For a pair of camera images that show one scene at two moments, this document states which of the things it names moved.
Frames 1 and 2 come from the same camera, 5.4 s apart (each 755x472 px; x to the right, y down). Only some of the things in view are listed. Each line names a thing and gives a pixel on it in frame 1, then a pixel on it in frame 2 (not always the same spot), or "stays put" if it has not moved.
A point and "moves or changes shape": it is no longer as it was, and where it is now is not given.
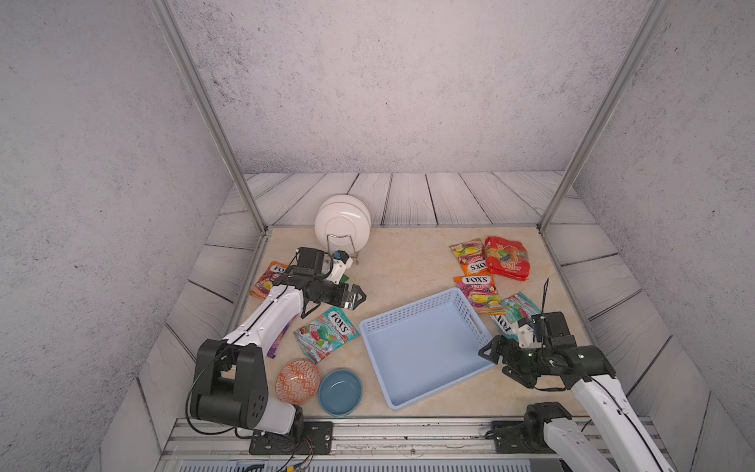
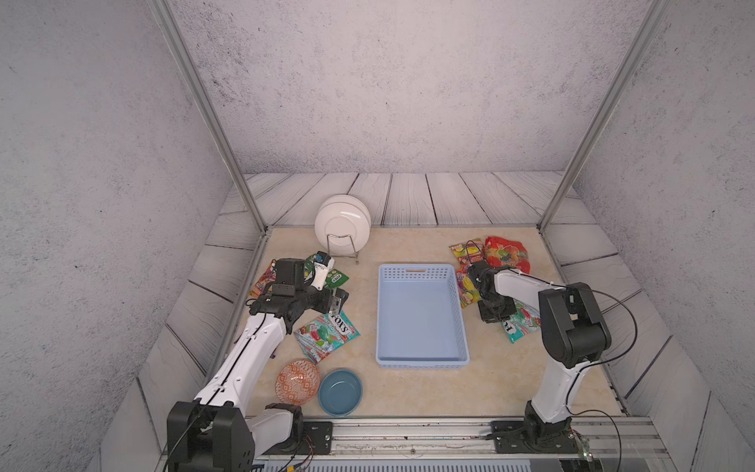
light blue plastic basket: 426,347 moves or changes shape
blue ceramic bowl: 340,392 stays put
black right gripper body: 528,360 → 494,310
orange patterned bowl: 297,381 stays put
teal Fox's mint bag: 517,308 stays put
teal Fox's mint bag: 323,335 stays put
